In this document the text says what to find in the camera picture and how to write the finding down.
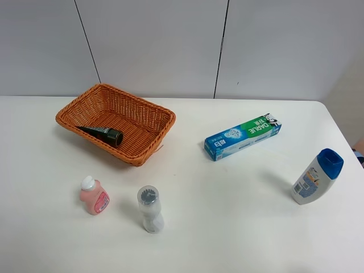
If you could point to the black cosmetic tube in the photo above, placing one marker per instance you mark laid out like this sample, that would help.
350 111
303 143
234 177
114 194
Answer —
107 135

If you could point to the orange wicker basket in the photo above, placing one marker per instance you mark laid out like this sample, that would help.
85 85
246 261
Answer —
142 123

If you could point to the blue green toothpaste box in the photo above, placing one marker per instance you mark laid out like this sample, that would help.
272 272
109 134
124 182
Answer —
242 136

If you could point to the blue object at edge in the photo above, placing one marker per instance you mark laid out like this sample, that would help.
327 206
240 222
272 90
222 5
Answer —
359 156

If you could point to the clear white salt grinder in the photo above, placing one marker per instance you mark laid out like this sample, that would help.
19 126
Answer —
150 209

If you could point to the pink lotion bottle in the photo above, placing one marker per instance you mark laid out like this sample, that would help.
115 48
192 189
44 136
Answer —
93 195

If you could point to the white blue shampoo bottle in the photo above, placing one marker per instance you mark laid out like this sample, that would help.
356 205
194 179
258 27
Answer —
318 178

